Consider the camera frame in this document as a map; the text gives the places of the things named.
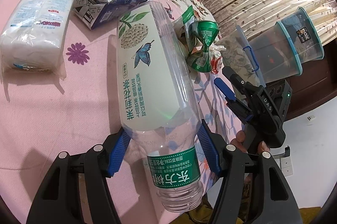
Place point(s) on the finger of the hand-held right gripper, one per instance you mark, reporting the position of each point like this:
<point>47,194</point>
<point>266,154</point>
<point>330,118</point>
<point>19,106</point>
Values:
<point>238,83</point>
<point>223,89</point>

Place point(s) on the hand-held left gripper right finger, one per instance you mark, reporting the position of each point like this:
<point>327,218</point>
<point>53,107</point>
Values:
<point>208,150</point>

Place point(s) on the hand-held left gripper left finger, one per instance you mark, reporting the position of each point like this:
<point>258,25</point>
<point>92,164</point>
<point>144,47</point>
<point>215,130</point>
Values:
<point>118,152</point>

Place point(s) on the clear storage bin blue latch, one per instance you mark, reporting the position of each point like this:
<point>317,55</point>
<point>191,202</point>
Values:
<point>237,55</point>

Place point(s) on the clear plastic bottle green label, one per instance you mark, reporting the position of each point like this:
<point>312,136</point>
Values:
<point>147,68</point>

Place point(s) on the green white plastic wrapper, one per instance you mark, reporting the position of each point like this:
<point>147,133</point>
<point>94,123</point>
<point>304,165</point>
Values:
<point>188,15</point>

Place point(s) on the person's right hand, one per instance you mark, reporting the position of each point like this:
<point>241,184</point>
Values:
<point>240,139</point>

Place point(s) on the crumpled white red wrapper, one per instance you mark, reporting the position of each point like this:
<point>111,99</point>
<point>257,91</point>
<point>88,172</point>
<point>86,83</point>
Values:
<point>217,61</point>

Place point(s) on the small white floor object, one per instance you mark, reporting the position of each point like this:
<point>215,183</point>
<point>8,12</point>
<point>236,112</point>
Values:
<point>311,118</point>

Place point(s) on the clear round container teal rim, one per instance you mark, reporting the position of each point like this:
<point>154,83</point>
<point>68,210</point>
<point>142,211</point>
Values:
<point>273,55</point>

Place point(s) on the dark wooden cabinet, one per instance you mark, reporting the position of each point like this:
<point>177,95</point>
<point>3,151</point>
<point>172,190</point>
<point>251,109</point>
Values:
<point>316,87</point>

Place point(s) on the pink printed bedsheet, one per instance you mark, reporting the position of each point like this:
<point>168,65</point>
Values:
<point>79,108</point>

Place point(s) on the crushed green can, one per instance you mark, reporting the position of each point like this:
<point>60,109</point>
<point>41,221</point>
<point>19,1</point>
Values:
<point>206,31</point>

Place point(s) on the clear container with dark label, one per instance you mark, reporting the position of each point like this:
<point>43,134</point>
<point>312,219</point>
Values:
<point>308,36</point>

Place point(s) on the blue white drink carton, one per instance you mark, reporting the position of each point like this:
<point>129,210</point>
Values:
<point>105,2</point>

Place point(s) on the white tissue pack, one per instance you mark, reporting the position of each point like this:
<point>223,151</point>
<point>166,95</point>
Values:
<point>34,29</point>

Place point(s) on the white wall socket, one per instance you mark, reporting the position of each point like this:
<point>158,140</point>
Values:
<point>287,166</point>

